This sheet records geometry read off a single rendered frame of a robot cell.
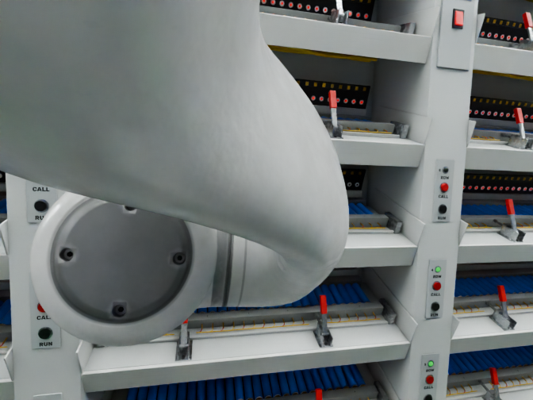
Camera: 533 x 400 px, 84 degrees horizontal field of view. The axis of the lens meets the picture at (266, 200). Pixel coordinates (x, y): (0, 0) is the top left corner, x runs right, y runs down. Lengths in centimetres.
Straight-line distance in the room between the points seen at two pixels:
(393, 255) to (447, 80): 35
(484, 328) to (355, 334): 30
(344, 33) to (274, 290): 51
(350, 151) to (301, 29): 23
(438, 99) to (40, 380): 84
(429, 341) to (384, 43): 59
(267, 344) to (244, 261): 45
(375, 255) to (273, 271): 45
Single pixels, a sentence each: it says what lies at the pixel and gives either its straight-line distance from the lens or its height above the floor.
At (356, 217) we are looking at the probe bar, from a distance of 65.
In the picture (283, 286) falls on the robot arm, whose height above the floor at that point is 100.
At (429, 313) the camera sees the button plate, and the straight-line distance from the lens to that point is 72.
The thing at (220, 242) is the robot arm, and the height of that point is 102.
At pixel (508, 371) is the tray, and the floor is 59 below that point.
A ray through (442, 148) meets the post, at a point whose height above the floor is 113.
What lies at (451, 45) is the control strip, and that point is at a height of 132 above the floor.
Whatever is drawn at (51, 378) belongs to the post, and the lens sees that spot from 64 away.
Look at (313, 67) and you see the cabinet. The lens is 79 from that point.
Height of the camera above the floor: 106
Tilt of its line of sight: 5 degrees down
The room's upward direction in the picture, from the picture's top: 2 degrees clockwise
